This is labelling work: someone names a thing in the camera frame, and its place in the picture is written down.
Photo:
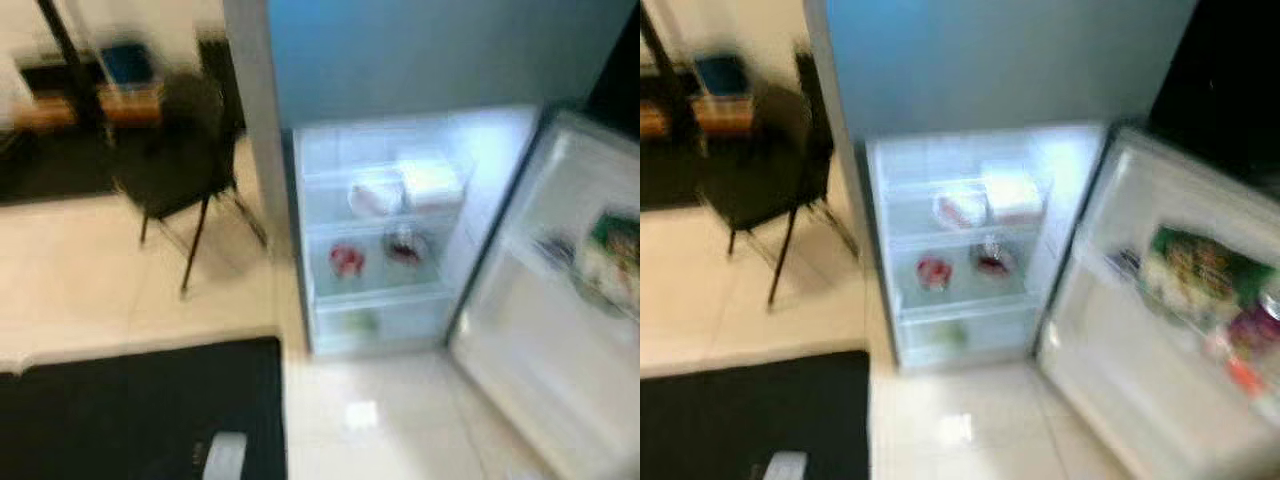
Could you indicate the clear crisper drawer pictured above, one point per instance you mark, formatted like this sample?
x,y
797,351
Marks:
x,y
400,325
990,338

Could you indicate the black floor mat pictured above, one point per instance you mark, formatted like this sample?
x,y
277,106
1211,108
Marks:
x,y
120,410
670,175
50,165
740,420

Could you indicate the white plate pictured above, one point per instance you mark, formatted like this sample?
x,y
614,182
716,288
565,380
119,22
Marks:
x,y
375,196
960,208

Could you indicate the black cabinet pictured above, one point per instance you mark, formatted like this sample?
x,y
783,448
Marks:
x,y
1230,80
615,70

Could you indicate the small cardboard box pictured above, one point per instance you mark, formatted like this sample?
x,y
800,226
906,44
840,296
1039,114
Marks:
x,y
720,115
130,105

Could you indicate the green vegetable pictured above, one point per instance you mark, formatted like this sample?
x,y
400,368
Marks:
x,y
361,321
947,333

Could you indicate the green food packet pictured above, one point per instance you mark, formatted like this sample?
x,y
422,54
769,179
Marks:
x,y
615,240
1205,265

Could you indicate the black folding chair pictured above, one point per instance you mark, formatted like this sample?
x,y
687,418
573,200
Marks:
x,y
765,165
180,160

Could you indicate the steel bowl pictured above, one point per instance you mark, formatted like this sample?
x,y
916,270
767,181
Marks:
x,y
405,248
993,259

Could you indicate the glass fridge shelf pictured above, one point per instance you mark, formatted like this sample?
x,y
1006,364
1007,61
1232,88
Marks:
x,y
905,193
340,226
915,238
330,180

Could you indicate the red bowl with plastic wrap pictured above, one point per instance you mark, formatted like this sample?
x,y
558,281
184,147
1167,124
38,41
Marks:
x,y
347,261
933,273

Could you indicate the clear door shelf bin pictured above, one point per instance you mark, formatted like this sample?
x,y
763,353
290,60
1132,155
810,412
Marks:
x,y
1110,295
545,280

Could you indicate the white lidded container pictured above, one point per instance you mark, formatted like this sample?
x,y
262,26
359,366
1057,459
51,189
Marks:
x,y
1014,195
432,183

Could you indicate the black stand pole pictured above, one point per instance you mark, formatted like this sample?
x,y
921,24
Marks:
x,y
662,60
65,55

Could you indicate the blue bin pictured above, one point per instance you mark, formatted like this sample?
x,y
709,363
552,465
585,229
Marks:
x,y
722,75
127,63

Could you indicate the purple packet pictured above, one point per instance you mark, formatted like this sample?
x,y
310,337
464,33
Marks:
x,y
1255,330

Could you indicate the wooden crate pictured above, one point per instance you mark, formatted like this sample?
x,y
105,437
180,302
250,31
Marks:
x,y
42,112
653,120

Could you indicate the red orange bottle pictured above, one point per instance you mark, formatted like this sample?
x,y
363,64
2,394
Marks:
x,y
1245,378

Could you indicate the grey freezer door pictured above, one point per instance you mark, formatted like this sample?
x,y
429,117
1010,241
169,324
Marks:
x,y
430,55
1000,60

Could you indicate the large fridge door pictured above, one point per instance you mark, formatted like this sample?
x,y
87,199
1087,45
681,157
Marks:
x,y
1120,400
520,340

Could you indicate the grey fridge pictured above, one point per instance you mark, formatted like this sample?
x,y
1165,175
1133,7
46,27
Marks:
x,y
250,150
830,170

